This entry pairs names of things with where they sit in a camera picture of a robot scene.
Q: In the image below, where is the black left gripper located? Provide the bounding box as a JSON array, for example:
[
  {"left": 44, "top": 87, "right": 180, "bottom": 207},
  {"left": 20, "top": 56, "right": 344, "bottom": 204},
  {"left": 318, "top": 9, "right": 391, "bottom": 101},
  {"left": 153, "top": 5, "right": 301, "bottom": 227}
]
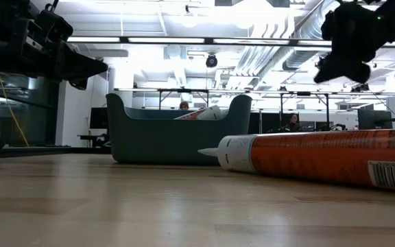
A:
[{"left": 8, "top": 25, "right": 109, "bottom": 91}]

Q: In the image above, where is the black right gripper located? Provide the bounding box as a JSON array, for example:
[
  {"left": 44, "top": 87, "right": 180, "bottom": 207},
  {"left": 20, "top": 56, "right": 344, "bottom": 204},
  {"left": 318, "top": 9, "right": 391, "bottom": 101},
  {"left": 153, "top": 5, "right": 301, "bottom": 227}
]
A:
[{"left": 313, "top": 1, "right": 395, "bottom": 84}]

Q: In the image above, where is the black ceiling spotlight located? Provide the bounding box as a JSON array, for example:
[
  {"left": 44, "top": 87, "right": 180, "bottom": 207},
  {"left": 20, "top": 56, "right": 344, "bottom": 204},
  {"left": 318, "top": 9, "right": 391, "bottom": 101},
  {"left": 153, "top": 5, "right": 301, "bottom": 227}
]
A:
[
  {"left": 350, "top": 83, "right": 370, "bottom": 93},
  {"left": 205, "top": 54, "right": 219, "bottom": 69}
]

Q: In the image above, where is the black computer monitor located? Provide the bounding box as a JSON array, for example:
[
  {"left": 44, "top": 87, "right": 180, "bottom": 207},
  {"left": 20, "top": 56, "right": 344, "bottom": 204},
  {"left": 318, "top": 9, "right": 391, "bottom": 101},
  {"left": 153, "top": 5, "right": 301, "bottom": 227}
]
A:
[
  {"left": 357, "top": 109, "right": 393, "bottom": 130},
  {"left": 89, "top": 107, "right": 109, "bottom": 130}
]

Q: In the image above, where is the black background desk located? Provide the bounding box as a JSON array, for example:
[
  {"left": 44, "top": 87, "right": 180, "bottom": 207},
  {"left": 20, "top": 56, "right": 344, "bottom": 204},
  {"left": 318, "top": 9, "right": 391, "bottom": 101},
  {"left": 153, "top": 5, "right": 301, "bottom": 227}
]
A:
[{"left": 77, "top": 134, "right": 111, "bottom": 148}]

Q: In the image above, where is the long ceiling light bar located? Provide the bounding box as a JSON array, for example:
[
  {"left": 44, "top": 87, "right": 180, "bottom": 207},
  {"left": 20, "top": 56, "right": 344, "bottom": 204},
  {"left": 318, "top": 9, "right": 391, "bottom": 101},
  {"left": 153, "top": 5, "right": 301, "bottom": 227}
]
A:
[{"left": 66, "top": 35, "right": 395, "bottom": 48}]

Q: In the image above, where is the teal plastic bin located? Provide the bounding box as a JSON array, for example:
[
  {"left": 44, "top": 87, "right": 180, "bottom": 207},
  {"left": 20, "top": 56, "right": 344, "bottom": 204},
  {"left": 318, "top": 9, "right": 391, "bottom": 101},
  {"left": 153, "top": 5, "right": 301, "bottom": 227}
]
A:
[{"left": 106, "top": 93, "right": 253, "bottom": 165}]

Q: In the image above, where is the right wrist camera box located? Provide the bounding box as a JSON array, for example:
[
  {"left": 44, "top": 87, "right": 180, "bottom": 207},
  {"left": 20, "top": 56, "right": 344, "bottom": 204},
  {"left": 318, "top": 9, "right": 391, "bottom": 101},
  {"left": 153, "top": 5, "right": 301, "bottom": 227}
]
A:
[{"left": 320, "top": 10, "right": 337, "bottom": 41}]

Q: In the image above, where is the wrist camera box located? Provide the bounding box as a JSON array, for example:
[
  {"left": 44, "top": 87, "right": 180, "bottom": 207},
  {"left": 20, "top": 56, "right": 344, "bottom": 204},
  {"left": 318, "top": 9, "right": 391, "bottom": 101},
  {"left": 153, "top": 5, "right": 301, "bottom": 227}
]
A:
[
  {"left": 320, "top": 10, "right": 337, "bottom": 41},
  {"left": 34, "top": 3, "right": 74, "bottom": 44}
]

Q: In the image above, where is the silver ventilation duct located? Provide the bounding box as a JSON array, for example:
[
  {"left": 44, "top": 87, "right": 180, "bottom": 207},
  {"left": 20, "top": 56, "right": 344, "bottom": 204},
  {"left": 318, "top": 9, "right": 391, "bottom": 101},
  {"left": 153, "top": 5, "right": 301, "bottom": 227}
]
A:
[{"left": 282, "top": 0, "right": 332, "bottom": 71}]

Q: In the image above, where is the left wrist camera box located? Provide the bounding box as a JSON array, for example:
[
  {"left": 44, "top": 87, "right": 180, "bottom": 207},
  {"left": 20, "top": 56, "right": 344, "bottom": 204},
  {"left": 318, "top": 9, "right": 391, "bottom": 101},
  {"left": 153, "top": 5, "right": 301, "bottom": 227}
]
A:
[{"left": 34, "top": 3, "right": 74, "bottom": 44}]

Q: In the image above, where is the yellow cable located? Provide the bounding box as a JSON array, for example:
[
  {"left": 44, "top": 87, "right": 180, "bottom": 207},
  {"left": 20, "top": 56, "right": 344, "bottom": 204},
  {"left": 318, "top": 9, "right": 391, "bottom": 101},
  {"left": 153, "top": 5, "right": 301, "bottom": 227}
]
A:
[{"left": 0, "top": 71, "right": 30, "bottom": 148}]

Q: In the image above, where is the black aluminium table frame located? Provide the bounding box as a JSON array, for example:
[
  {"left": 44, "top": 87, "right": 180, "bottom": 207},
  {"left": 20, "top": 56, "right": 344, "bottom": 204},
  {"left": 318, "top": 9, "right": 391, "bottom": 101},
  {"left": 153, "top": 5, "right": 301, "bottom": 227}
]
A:
[{"left": 0, "top": 127, "right": 112, "bottom": 164}]

